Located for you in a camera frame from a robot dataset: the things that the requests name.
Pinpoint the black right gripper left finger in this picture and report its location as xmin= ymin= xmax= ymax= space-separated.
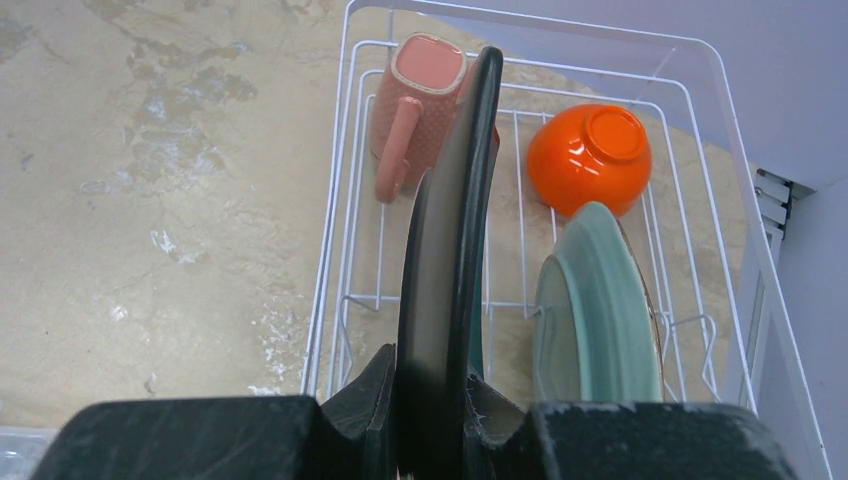
xmin=32 ymin=344 xmax=397 ymax=479

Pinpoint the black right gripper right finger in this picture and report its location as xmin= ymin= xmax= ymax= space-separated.
xmin=463 ymin=374 xmax=798 ymax=479

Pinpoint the light blue flower plate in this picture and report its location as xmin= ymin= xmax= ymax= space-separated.
xmin=533 ymin=202 xmax=664 ymax=402

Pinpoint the teal square plate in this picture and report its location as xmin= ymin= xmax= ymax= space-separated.
xmin=395 ymin=46 xmax=504 ymax=479

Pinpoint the orange cup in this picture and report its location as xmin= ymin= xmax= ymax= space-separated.
xmin=526 ymin=104 xmax=653 ymax=217

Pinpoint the pink floral mug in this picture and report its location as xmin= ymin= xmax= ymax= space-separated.
xmin=370 ymin=32 xmax=468 ymax=204

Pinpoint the clear plastic screw box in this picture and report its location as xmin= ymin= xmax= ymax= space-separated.
xmin=0 ymin=426 xmax=57 ymax=480

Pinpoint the white wire dish rack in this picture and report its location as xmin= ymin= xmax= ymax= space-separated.
xmin=301 ymin=1 xmax=832 ymax=479

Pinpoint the aluminium frame rail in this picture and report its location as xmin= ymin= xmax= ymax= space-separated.
xmin=738 ymin=168 xmax=795 ymax=394

